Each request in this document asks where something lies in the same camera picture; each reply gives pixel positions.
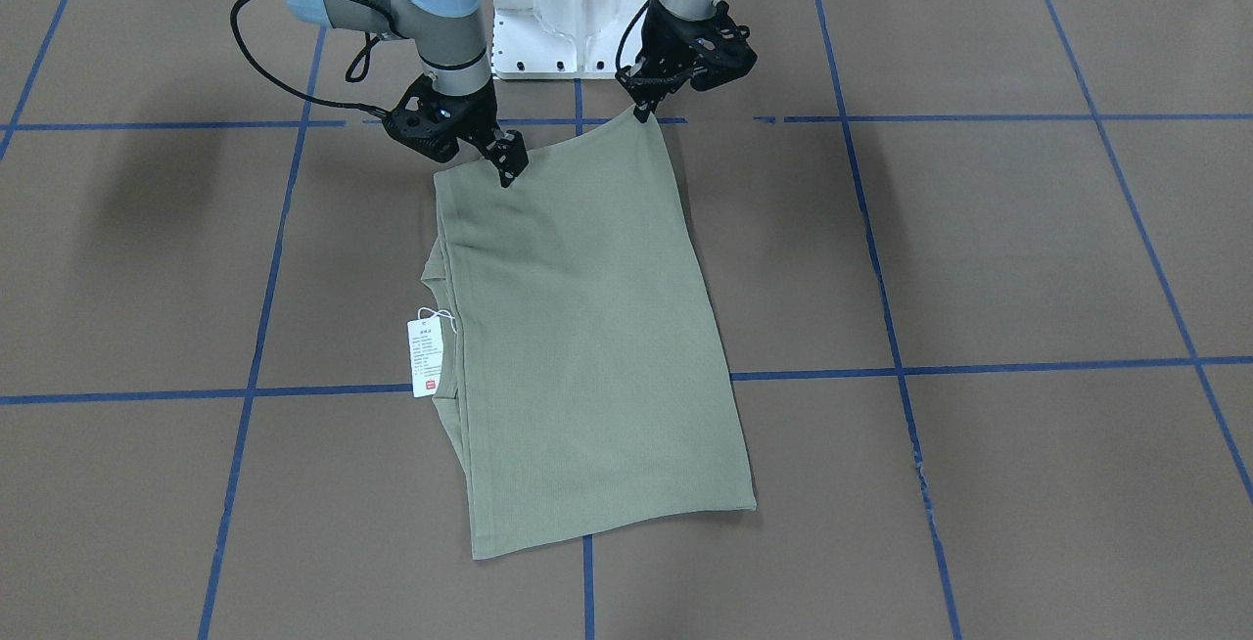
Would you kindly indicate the sage green long-sleeve shirt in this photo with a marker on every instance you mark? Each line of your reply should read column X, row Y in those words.
column 584, row 384

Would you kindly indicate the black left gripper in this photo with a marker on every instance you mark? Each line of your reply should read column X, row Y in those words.
column 670, row 40

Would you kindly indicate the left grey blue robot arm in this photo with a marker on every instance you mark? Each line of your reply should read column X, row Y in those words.
column 694, row 43

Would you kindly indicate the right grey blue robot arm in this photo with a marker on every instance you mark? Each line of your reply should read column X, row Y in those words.
column 449, row 37

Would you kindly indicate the blue tape line crosswise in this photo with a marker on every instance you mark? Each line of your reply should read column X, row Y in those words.
column 168, row 395

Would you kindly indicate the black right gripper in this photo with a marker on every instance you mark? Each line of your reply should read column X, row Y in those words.
column 477, row 118

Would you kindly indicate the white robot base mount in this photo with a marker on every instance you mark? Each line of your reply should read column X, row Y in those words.
column 544, row 40

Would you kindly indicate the white shirt hang tag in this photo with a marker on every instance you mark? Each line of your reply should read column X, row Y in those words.
column 431, row 338

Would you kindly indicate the blue tape line lengthwise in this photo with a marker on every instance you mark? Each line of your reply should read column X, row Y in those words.
column 587, row 542

